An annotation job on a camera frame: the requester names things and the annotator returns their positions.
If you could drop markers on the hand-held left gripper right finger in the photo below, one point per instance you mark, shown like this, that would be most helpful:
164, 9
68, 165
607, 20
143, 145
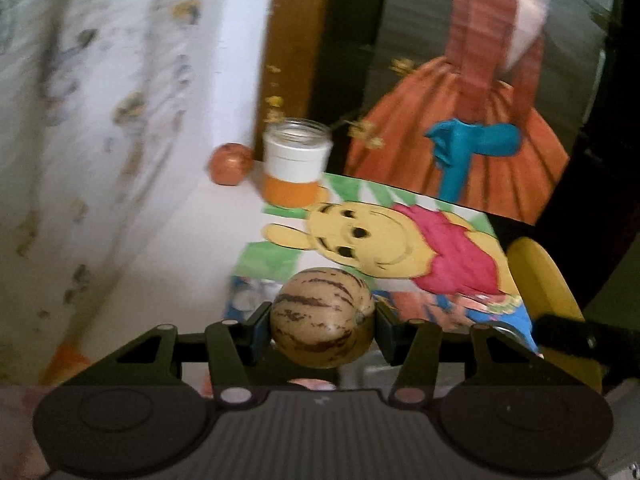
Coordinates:
387, 336

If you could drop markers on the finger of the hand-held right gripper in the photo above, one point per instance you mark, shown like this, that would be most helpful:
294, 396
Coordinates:
585, 337

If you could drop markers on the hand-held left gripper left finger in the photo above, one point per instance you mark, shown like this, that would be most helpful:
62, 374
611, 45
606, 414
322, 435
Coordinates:
256, 331

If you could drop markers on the yellow banana with dark tip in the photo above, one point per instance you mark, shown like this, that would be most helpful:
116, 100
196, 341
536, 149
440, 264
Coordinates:
545, 285

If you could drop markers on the large striped melon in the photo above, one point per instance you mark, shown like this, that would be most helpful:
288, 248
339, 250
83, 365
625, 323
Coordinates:
322, 317

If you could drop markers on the cartoon print tablecloth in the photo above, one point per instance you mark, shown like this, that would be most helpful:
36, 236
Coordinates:
400, 240

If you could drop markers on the orange-red apple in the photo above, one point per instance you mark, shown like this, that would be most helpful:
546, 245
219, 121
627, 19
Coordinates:
230, 164

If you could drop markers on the white and orange jar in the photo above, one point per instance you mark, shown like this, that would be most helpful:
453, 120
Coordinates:
297, 165

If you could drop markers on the printed blanket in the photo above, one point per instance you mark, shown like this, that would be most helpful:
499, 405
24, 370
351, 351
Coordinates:
100, 135

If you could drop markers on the orange dress wall poster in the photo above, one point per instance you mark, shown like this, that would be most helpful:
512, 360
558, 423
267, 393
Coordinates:
465, 110

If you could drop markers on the wooden post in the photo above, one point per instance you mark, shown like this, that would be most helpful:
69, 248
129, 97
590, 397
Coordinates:
300, 35

